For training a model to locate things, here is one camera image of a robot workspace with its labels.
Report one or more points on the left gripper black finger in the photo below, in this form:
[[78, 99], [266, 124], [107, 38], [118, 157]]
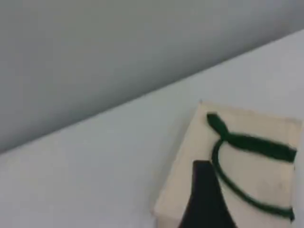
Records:
[[206, 204]]

